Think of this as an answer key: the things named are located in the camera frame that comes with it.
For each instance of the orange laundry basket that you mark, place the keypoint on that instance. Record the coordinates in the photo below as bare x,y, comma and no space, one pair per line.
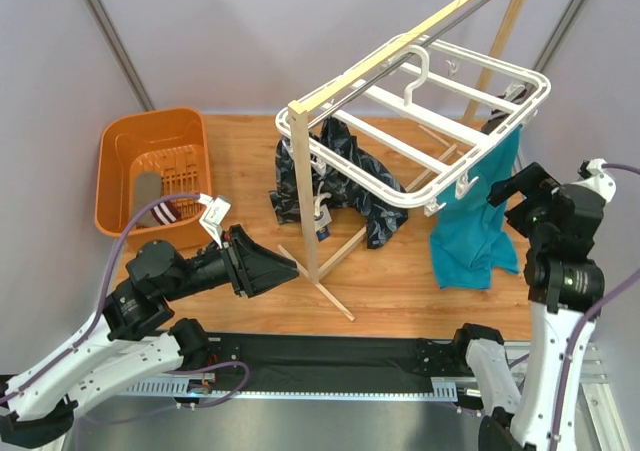
147,156

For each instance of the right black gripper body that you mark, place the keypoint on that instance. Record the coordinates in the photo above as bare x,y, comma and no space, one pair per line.
523,201

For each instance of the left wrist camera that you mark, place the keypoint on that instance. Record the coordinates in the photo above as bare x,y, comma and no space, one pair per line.
215,210

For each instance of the teal cloth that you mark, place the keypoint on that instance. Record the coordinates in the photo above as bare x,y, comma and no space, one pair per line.
468,240

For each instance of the white clip hanger frame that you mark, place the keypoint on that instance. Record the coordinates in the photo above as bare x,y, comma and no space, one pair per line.
479,144

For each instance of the dark patterned shorts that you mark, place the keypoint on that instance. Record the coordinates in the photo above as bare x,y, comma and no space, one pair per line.
382,220

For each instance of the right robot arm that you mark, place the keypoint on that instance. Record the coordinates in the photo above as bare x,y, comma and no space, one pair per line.
566,288

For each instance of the black base cloth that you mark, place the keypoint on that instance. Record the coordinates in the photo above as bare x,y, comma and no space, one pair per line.
292,358

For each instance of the wooden drying rack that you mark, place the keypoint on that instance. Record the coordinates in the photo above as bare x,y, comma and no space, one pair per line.
430,96

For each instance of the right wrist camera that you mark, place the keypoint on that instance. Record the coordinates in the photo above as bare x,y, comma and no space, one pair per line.
595,178

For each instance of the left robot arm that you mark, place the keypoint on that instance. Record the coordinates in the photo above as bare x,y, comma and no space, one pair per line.
97,362

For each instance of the slotted cable duct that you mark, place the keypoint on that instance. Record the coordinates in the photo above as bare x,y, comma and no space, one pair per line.
425,390

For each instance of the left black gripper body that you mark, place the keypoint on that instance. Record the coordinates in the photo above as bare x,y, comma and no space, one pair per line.
236,263

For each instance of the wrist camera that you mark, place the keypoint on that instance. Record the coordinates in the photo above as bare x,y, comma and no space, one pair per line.
595,178
215,210

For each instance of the grey maroon striped sock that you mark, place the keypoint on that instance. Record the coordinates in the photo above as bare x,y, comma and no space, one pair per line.
155,206

